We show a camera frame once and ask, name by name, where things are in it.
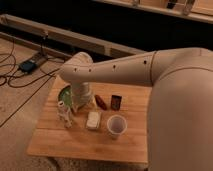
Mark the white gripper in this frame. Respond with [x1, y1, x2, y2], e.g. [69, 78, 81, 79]
[71, 82, 93, 112]

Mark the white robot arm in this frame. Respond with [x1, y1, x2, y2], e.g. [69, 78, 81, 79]
[60, 48, 213, 171]

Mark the green bowl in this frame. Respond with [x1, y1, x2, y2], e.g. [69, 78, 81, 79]
[58, 86, 72, 107]

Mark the red sausage toy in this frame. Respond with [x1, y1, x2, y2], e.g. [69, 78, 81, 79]
[95, 95, 107, 110]

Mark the white sponge block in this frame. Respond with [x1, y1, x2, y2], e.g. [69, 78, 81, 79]
[86, 111, 101, 130]

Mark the white paper cup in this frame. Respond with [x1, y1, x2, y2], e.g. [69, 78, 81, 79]
[107, 115, 127, 139]

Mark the wooden table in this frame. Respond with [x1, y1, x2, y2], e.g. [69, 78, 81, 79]
[27, 78, 150, 163]

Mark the black power adapter box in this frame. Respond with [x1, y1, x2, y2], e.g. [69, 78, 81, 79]
[19, 60, 36, 73]

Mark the black floor cable left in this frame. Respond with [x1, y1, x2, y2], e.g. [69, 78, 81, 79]
[0, 36, 63, 128]

